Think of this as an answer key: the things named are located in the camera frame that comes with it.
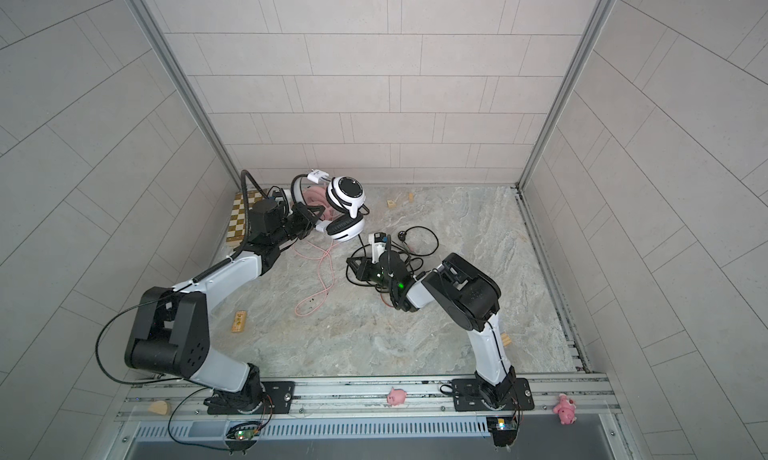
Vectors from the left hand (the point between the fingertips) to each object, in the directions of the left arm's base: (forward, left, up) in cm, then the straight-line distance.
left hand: (332, 203), depth 84 cm
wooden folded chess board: (+3, +36, -18) cm, 40 cm away
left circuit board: (-52, +14, -17) cm, 56 cm away
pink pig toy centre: (-45, -19, -19) cm, 52 cm away
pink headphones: (+15, +10, -14) cm, 23 cm away
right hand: (-11, -3, -16) cm, 19 cm away
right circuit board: (-50, -43, -21) cm, 70 cm away
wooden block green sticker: (+18, -16, -21) cm, 32 cm away
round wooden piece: (-47, +36, -18) cm, 62 cm away
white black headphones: (-9, -6, +11) cm, 15 cm away
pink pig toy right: (-47, -58, -18) cm, 76 cm away
